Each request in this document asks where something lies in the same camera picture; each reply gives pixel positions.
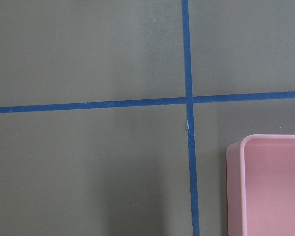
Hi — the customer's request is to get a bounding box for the coral pink bin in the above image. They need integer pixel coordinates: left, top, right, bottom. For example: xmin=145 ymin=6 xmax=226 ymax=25
xmin=226 ymin=134 xmax=295 ymax=236

